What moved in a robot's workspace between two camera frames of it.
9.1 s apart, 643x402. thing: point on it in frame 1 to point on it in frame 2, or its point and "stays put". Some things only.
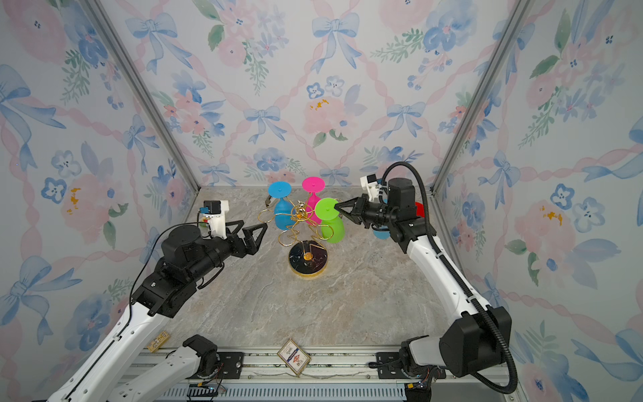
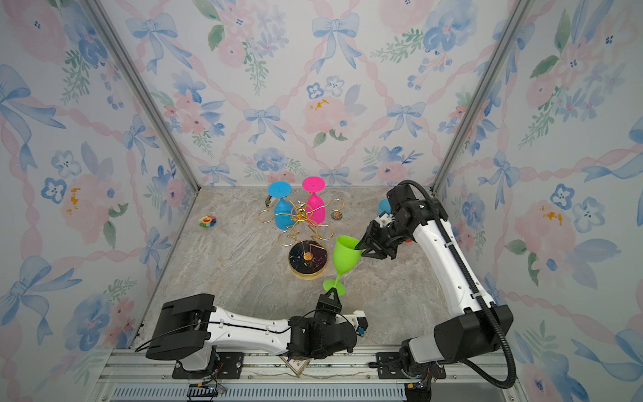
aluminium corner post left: (143, 87) stays put
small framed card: (294, 357) stays put
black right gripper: (361, 205) to (371, 234)
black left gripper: (252, 244) to (325, 306)
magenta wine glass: (313, 184) stays put
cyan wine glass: (283, 208) stays put
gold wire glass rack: (308, 254) stays put
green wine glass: (332, 225) to (346, 257)
